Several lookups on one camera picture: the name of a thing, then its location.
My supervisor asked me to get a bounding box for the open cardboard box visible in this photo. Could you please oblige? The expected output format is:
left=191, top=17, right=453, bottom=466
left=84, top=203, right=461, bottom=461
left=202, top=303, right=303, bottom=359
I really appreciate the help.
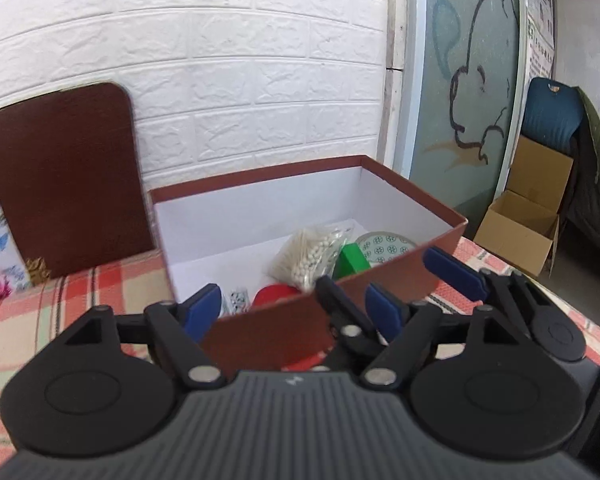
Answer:
left=474, top=136, right=572, bottom=276

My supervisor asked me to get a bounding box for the brown shoe box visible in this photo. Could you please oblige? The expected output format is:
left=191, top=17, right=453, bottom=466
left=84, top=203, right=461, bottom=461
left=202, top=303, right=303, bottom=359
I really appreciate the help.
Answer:
left=150, top=155, right=467, bottom=374

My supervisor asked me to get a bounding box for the dark jacket on chair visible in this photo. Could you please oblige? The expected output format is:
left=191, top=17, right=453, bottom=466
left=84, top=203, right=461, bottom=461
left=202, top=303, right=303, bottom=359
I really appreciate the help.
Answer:
left=567, top=87, right=600, bottom=248

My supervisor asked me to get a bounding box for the red plaid bed sheet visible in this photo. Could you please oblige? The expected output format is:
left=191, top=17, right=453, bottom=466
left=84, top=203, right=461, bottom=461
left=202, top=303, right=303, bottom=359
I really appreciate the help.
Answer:
left=0, top=236, right=600, bottom=476

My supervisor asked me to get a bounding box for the white printed packet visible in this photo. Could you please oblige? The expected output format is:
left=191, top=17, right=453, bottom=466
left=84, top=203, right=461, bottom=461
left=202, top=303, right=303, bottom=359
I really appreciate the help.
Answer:
left=221, top=287, right=251, bottom=316

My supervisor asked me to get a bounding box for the glass door with cartoon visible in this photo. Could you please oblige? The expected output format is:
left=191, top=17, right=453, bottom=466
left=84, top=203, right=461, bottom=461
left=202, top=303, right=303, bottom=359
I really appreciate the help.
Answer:
left=410, top=0, right=520, bottom=233

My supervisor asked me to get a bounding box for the blue chair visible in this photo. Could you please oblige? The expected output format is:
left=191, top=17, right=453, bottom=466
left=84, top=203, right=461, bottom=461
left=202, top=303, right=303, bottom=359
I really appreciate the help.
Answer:
left=521, top=77, right=584, bottom=155

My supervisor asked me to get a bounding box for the green box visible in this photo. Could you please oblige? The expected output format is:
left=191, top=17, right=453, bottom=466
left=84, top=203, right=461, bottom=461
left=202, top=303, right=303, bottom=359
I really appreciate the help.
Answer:
left=332, top=243, right=372, bottom=281

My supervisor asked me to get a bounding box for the red tape roll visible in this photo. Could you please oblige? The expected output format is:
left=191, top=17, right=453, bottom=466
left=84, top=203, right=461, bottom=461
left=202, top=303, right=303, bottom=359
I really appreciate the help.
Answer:
left=251, top=283, right=300, bottom=310

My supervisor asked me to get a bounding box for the clear bag of cotton swabs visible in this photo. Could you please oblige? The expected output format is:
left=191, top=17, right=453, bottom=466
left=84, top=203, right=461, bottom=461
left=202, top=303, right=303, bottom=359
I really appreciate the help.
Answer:
left=266, top=224, right=353, bottom=292

